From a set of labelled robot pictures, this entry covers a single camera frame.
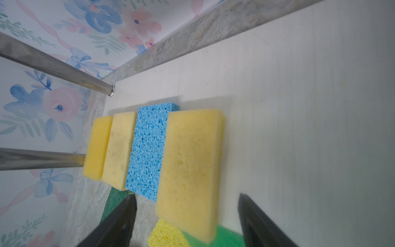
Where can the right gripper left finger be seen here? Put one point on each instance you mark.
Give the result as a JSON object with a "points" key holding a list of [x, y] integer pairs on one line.
{"points": [[117, 229]]}

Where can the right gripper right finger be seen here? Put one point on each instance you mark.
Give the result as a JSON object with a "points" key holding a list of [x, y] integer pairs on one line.
{"points": [[257, 228]]}

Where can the yellow-green sponge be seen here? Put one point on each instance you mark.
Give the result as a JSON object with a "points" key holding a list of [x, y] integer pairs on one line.
{"points": [[166, 235]]}

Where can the bright yellow sponge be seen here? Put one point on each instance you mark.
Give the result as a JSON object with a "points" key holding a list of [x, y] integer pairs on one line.
{"points": [[97, 148]]}

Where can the large blue sponge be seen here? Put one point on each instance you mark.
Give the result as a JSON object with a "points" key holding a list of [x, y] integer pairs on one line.
{"points": [[147, 149]]}

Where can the tan yellow orange-backed sponge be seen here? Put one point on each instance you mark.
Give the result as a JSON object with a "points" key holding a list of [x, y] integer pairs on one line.
{"points": [[119, 150]]}

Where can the white two-tier shelf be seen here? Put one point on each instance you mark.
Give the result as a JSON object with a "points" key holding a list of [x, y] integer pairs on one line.
{"points": [[307, 89]]}

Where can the dark green scouring sponge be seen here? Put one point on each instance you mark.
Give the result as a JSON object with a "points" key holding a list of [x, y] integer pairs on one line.
{"points": [[113, 201]]}

